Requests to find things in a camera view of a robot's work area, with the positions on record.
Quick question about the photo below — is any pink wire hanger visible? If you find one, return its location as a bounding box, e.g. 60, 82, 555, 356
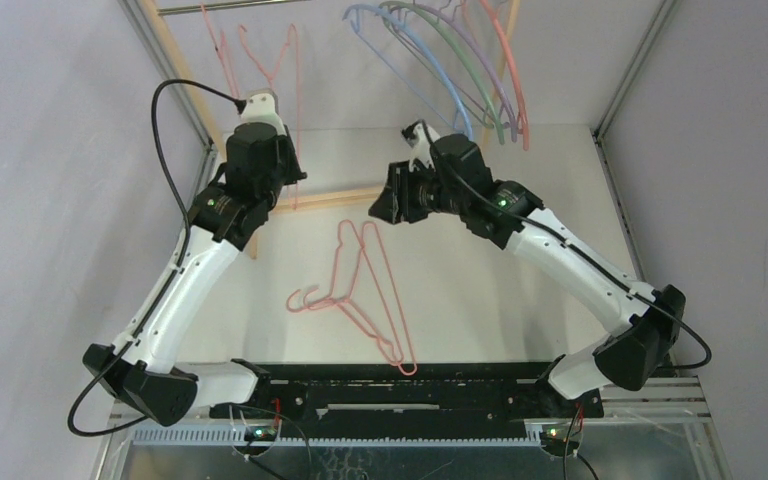
301, 221, 420, 378
285, 219, 405, 369
236, 23, 303, 212
199, 3, 240, 98

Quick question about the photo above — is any blue plastic hanger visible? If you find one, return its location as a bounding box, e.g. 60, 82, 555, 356
342, 3, 474, 140

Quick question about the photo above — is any purple plastic hanger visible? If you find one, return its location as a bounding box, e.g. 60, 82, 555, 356
410, 3, 520, 142

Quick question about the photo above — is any green plastic hanger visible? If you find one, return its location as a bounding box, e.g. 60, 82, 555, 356
379, 1, 512, 144

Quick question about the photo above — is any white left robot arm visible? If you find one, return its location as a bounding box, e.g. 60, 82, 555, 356
82, 121, 306, 426

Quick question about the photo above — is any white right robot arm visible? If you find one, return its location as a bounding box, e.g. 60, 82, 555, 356
368, 121, 686, 416

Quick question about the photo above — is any pink hanger on rod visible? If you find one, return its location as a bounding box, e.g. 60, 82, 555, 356
480, 1, 530, 151

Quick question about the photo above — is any metal hanging rod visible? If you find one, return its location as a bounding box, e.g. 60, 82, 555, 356
156, 0, 306, 17

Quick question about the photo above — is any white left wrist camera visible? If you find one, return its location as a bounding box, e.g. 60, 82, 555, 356
239, 88, 288, 135

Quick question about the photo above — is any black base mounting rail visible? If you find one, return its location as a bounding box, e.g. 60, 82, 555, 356
208, 360, 677, 442

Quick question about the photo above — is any wooden hanger rack frame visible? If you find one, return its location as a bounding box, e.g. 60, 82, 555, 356
121, 1, 505, 260

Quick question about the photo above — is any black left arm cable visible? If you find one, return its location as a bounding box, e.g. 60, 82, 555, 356
67, 79, 249, 439

